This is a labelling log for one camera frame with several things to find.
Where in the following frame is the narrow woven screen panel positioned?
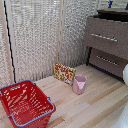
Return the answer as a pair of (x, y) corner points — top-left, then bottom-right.
(62, 0), (100, 69)

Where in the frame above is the silver bar drawer handle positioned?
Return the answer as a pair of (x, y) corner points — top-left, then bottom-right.
(89, 32), (119, 43)
(96, 54), (121, 67)

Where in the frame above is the colourful printed cardboard box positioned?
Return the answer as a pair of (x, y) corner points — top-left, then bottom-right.
(53, 62), (77, 86)

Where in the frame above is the light wooden screen post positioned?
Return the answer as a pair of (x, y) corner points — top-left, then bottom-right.
(0, 0), (9, 88)
(57, 0), (66, 65)

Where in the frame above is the red basket with blue rim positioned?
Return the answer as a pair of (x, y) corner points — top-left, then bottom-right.
(0, 79), (57, 128)

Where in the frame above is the wide woven screen panel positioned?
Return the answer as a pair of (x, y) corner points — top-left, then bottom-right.
(5, 0), (61, 84)

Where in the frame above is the brown two-drawer cabinet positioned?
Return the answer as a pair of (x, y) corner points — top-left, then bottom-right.
(83, 9), (128, 81)

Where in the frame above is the pink plastic cup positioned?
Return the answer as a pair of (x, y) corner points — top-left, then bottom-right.
(72, 74), (88, 96)

